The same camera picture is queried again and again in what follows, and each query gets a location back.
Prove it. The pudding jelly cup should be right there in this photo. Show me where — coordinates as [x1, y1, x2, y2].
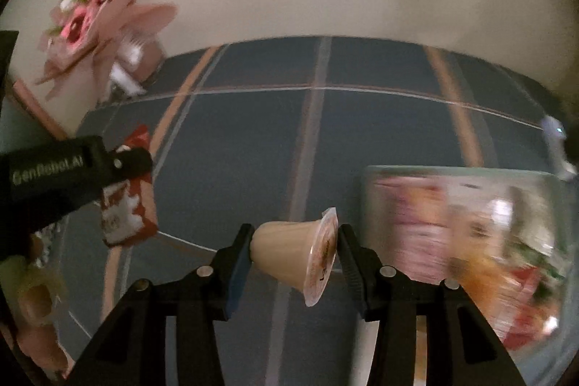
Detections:
[250, 208, 339, 307]

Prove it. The orange bread packet with barcode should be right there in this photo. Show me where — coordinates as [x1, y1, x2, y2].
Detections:
[457, 253, 540, 318]

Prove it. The pink paper flower bouquet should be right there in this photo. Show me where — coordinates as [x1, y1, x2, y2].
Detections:
[37, 0, 178, 103]

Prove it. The blue plaid tablecloth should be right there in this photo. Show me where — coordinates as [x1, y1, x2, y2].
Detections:
[57, 37, 570, 361]

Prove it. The white power strip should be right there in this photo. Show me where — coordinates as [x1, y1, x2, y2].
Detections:
[541, 115, 577, 181]

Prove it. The small red candy packet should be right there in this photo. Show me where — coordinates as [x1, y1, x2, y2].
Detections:
[100, 124, 158, 248]

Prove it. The red snack bag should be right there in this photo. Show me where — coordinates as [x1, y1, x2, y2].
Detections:
[495, 267, 561, 352]

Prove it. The purple snack bag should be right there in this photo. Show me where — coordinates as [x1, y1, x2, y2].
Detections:
[376, 176, 451, 284]

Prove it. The person's left hand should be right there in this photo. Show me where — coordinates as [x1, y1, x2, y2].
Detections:
[1, 234, 75, 385]

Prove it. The white tray with teal rim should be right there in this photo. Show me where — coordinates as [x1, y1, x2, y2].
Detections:
[361, 166, 574, 385]

